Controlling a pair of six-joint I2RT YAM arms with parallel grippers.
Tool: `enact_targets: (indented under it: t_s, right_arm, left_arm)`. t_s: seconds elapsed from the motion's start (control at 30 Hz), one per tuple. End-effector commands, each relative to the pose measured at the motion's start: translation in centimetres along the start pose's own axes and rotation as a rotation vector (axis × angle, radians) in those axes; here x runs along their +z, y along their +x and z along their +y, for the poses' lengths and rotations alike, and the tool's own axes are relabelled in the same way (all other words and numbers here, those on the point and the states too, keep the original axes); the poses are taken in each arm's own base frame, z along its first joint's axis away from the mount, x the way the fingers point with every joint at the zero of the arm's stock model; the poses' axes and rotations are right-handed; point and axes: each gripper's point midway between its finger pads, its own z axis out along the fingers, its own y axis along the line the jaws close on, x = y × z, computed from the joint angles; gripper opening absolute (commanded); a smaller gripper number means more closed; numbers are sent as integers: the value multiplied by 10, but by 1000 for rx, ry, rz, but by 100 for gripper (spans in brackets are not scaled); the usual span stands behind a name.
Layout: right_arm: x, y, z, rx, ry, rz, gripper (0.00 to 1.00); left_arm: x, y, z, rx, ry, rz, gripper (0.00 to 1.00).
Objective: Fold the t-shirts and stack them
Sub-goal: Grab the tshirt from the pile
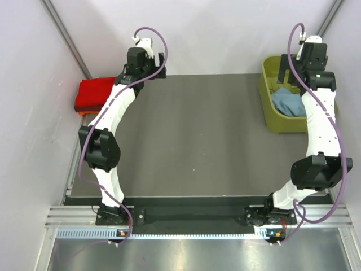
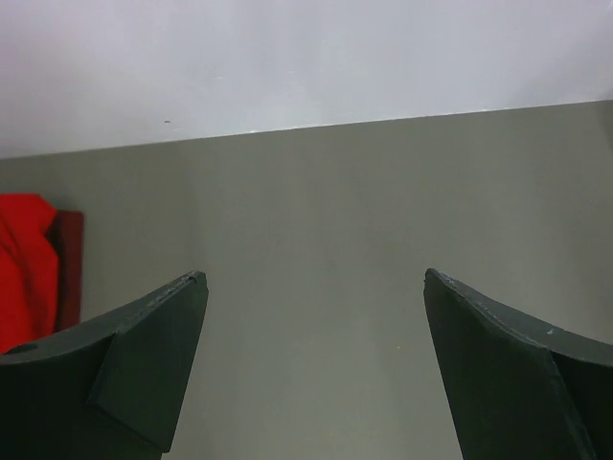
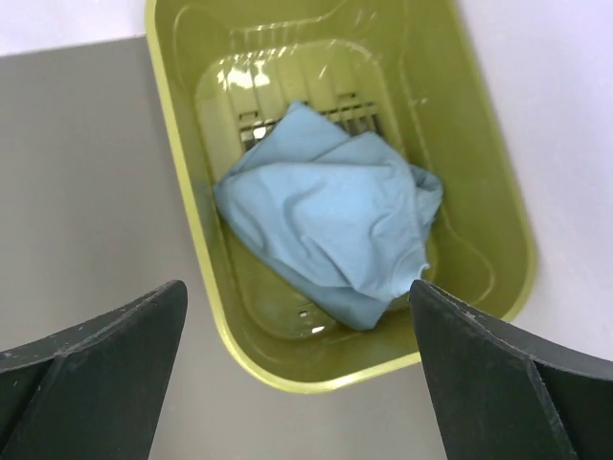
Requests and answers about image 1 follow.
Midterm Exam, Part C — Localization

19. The light blue t shirt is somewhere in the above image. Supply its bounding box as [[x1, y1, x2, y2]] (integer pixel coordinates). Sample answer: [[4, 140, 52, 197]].
[[271, 88, 306, 117]]

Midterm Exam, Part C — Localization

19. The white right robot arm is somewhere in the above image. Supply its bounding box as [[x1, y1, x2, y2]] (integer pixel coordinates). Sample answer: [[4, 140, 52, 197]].
[[245, 41, 353, 227]]

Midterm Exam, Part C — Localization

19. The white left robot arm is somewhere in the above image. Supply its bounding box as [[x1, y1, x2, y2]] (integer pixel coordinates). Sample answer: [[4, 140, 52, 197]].
[[78, 47, 168, 225]]

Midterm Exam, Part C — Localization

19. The right corner aluminium profile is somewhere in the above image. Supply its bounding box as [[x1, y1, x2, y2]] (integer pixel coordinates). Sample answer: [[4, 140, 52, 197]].
[[316, 0, 346, 37]]

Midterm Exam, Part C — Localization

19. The corner aluminium profile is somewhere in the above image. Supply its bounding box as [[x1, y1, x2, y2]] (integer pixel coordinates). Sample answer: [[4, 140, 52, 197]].
[[316, 0, 346, 37], [40, 0, 92, 80]]

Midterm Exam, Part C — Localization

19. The olive green plastic basket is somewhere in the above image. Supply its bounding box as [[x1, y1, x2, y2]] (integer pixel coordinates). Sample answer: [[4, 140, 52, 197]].
[[259, 55, 307, 133]]

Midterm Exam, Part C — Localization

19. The folded red t shirt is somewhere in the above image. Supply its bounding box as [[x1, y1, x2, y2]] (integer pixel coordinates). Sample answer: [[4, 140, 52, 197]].
[[74, 77, 116, 112]]

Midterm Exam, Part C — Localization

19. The folded orange t shirt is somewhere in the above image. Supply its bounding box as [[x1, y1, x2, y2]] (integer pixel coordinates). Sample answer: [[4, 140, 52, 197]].
[[78, 111, 99, 116]]

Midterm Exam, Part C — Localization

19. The left corner aluminium profile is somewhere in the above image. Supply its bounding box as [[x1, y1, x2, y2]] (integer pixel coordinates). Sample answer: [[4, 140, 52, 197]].
[[40, 0, 92, 80]]

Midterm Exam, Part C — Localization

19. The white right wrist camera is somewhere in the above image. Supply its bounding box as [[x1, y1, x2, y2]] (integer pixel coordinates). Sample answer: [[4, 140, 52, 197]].
[[296, 32, 323, 60]]

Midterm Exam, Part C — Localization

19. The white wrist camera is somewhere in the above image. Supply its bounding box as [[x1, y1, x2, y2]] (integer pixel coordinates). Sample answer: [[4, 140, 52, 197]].
[[296, 32, 323, 60], [132, 36, 154, 58]]

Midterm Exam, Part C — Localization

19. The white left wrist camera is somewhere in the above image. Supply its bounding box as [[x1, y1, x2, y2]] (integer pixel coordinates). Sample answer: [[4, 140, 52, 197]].
[[132, 36, 154, 58]]

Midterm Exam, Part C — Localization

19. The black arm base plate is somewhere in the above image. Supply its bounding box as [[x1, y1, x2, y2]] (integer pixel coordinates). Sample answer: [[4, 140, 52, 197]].
[[95, 205, 297, 227]]

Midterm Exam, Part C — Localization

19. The aluminium front frame rail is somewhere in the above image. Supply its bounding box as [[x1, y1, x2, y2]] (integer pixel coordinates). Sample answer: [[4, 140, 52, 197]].
[[46, 204, 353, 228]]

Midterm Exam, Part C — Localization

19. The slotted grey cable duct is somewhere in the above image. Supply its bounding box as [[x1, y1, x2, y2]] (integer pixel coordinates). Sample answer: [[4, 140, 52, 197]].
[[56, 228, 285, 240]]

